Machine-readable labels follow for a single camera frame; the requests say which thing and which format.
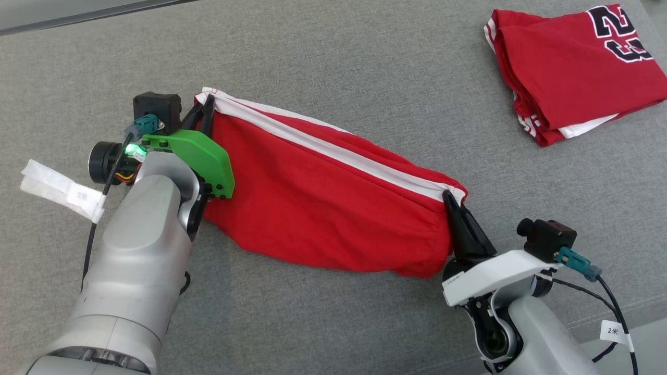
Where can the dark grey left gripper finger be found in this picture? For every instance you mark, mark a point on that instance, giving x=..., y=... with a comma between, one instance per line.
x=208, y=120
x=194, y=117

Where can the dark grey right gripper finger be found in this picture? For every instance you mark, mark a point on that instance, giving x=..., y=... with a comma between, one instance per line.
x=459, y=234
x=479, y=242

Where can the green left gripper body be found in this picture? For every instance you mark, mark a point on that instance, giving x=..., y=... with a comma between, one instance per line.
x=208, y=161

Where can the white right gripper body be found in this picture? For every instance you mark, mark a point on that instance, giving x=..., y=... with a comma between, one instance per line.
x=490, y=276

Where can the red white shorts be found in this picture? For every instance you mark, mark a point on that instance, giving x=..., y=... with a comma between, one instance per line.
x=312, y=208

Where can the red white number jersey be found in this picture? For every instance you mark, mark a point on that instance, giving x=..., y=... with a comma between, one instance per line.
x=563, y=67

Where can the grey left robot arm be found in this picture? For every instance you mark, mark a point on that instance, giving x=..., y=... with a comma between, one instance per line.
x=140, y=250

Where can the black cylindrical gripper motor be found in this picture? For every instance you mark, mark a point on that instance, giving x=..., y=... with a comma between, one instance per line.
x=101, y=162

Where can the grey fabric sofa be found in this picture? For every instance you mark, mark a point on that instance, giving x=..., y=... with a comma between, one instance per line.
x=365, y=78

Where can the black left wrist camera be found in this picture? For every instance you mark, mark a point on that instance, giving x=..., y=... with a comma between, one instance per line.
x=156, y=107

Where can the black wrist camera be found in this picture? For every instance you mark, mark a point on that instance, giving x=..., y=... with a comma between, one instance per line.
x=156, y=107
x=552, y=239

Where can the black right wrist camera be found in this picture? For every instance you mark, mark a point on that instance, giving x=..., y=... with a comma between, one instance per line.
x=552, y=239

